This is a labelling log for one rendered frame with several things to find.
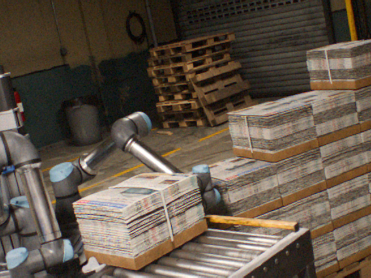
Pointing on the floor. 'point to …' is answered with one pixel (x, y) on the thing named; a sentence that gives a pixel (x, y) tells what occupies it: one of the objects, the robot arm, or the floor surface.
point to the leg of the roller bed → (307, 271)
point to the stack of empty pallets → (189, 52)
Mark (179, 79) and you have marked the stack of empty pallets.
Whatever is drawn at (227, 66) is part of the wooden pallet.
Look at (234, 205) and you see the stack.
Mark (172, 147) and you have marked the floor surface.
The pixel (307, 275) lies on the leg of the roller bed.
